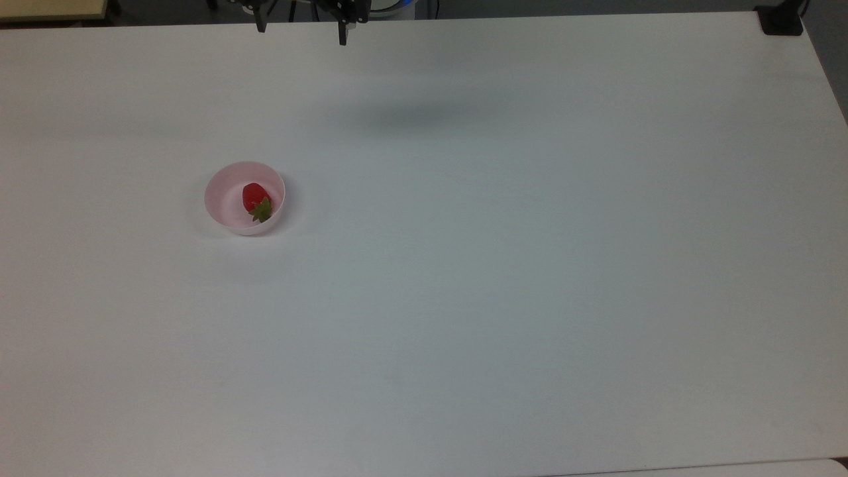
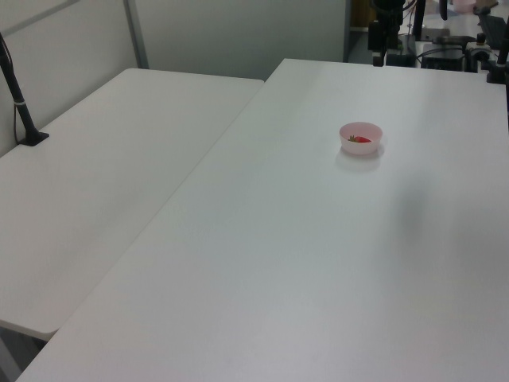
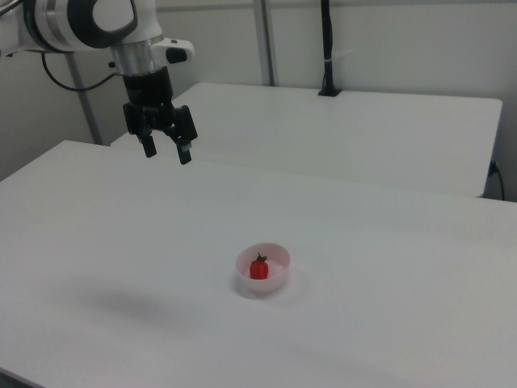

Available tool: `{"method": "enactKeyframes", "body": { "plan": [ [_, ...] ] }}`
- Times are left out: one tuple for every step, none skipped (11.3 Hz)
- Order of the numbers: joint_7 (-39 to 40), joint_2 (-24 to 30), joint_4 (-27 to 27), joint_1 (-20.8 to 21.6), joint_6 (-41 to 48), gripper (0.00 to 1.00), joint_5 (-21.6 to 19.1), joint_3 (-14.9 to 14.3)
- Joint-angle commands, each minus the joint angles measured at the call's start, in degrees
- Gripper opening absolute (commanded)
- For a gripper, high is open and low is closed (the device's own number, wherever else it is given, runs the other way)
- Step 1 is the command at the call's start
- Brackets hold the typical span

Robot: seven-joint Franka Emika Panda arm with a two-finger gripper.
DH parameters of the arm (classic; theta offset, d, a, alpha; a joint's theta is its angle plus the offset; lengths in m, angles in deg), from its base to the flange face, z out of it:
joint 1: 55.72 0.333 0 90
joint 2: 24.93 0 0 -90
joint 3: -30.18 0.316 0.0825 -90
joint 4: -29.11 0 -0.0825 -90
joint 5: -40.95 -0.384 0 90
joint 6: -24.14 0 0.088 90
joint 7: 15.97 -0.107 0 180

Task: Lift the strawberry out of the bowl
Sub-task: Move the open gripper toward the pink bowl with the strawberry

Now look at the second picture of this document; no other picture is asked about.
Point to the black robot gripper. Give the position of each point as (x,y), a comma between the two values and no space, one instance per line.
(386,10)

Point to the red strawberry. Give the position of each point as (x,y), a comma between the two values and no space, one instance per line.
(361,139)

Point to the pink plastic bowl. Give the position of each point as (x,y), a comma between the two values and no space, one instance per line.
(360,145)

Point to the black electronics box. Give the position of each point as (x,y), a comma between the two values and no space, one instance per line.
(441,57)

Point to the pink cup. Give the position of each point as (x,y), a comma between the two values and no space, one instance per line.
(464,4)

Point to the black clamp pole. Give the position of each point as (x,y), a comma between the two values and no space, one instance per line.
(499,59)

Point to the white side table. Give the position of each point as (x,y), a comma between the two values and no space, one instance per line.
(99,179)

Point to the black vertical post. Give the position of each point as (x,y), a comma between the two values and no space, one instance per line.
(419,20)

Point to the grey metal partition post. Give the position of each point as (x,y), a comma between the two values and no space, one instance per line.
(135,33)

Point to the black camera stand pole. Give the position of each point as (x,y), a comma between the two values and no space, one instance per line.
(18,99)

